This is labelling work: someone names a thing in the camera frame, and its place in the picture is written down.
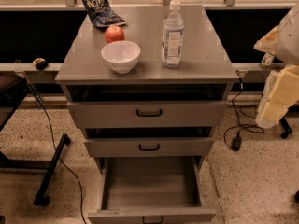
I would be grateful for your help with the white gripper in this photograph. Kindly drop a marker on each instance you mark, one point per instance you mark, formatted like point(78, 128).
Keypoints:
point(288, 42)

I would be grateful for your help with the grey bottom drawer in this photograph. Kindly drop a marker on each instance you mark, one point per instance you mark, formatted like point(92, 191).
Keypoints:
point(154, 190)

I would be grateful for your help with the grey drawer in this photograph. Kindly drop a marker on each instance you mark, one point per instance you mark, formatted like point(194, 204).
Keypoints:
point(147, 114)
point(154, 190)
point(148, 147)

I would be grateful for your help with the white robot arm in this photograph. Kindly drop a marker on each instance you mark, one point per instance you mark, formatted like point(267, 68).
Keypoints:
point(287, 46)

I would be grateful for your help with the grey drawer cabinet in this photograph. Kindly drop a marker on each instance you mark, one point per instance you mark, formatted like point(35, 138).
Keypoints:
point(204, 73)

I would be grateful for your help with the grey middle drawer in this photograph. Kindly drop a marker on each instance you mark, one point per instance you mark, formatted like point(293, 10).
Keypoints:
point(148, 147)

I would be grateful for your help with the grey top drawer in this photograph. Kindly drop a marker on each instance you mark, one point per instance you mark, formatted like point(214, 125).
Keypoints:
point(147, 114)

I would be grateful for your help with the small glass bottle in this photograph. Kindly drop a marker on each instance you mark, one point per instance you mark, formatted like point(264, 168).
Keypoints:
point(267, 60)

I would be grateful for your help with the black wheeled stand right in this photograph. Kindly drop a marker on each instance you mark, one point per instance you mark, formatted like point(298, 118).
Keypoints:
point(287, 129)

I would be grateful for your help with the clear plastic water bottle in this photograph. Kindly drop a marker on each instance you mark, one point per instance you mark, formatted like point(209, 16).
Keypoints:
point(172, 39)

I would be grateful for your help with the white ceramic bowl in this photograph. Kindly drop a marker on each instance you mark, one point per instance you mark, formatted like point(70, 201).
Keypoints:
point(121, 56)

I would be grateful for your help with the red apple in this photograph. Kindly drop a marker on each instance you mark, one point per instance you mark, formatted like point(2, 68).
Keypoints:
point(114, 33)

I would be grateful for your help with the black caster wheel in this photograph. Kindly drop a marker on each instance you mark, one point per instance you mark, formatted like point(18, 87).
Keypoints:
point(296, 196)

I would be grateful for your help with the dark blue chip bag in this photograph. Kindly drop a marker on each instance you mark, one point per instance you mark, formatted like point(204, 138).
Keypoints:
point(101, 14)

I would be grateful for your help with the black tape measure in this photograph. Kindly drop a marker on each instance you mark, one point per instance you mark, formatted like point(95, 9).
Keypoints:
point(40, 63)

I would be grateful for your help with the dark table left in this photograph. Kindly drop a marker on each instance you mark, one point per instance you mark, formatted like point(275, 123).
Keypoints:
point(13, 89)

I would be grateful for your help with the black table leg left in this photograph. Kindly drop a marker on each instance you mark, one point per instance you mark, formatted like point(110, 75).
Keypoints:
point(41, 199)

